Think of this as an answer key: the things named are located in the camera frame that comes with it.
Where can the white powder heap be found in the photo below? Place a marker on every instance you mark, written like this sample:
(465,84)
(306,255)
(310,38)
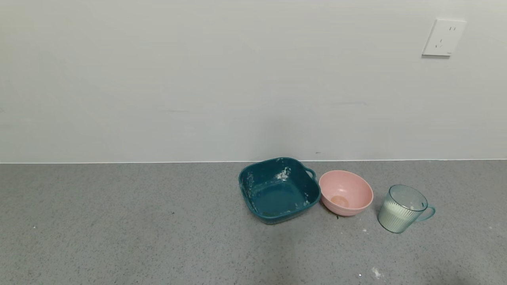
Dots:
(394,218)

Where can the translucent green ribbed cup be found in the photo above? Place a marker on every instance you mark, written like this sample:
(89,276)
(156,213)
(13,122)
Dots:
(400,213)

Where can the white powder residue clump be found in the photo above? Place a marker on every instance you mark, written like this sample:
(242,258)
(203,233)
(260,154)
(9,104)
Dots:
(283,173)

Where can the pink plastic bowl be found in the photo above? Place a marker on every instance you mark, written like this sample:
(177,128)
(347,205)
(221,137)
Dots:
(348,190)

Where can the teal square plastic basin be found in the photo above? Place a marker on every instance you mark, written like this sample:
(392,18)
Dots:
(273,196)

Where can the white wall socket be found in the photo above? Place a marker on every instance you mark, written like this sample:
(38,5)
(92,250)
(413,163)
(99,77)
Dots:
(443,37)

